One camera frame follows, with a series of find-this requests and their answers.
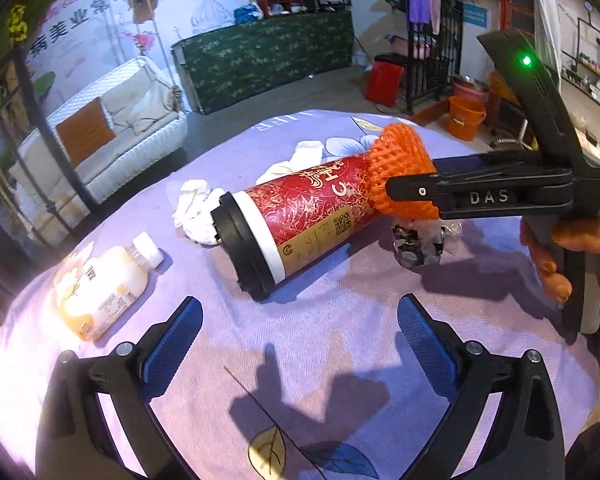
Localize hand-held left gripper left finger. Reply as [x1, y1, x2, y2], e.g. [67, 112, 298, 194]
[35, 296, 205, 480]

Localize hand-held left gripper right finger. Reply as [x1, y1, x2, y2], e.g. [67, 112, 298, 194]
[396, 293, 566, 480]

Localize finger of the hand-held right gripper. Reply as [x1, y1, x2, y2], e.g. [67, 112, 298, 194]
[385, 172, 576, 221]
[431, 152, 575, 178]

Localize orange foam net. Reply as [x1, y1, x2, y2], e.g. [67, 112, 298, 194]
[367, 122, 443, 221]

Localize person's right hand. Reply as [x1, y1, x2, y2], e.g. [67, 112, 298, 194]
[520, 209, 600, 306]

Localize pink basin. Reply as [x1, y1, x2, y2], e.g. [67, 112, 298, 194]
[452, 76, 491, 107]

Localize orange bucket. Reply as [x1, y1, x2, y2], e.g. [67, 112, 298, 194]
[447, 96, 487, 142]

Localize white roll-up banner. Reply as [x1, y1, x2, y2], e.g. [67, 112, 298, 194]
[527, 0, 564, 97]

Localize clear plastic wrapper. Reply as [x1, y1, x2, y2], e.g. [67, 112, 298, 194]
[391, 221, 464, 269]

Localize orange drink bottle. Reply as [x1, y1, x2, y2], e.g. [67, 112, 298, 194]
[52, 232, 166, 342]

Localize black metal fence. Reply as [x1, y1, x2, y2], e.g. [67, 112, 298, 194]
[405, 0, 464, 114]

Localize blue sign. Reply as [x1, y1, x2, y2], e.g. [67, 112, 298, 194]
[462, 2, 487, 29]

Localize white crumpled tissue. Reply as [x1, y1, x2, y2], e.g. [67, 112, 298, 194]
[172, 140, 326, 247]

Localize red bag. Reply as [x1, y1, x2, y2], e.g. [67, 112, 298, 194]
[365, 57, 406, 108]

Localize red paper cup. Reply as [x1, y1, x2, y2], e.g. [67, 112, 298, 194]
[211, 155, 382, 302]

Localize white wicker swing sofa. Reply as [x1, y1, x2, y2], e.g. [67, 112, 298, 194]
[9, 55, 189, 212]

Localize orange cushion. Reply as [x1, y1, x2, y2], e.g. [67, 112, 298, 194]
[55, 97, 116, 166]

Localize white cushion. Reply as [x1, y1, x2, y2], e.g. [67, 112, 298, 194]
[102, 77, 179, 136]

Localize green floral counter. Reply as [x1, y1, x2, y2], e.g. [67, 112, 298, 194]
[171, 10, 356, 116]

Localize tall leafy plant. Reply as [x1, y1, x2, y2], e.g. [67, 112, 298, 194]
[0, 2, 37, 113]

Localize black iron bed frame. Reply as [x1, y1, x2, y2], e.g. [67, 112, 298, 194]
[0, 45, 102, 262]

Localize large wall banner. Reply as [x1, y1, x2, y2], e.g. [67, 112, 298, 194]
[25, 0, 262, 127]

